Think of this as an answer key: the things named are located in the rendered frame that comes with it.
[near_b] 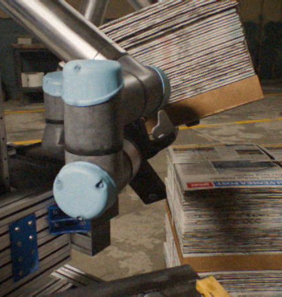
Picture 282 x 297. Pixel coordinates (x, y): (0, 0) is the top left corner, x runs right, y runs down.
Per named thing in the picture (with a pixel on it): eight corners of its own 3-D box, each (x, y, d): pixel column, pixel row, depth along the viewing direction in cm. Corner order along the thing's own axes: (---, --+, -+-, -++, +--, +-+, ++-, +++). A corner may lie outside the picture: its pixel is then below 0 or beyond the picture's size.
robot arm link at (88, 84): (96, 56, 59) (98, 131, 63) (46, 61, 50) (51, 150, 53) (146, 58, 56) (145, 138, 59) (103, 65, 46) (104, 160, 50)
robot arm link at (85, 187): (108, 163, 48) (109, 230, 51) (134, 139, 59) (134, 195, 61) (46, 157, 50) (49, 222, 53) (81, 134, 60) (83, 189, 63)
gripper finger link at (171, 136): (179, 130, 76) (149, 147, 70) (182, 138, 76) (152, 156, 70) (160, 134, 79) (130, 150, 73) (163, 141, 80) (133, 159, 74)
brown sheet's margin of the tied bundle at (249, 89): (140, 128, 99) (134, 111, 99) (262, 88, 91) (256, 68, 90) (122, 143, 84) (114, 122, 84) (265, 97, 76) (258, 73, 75)
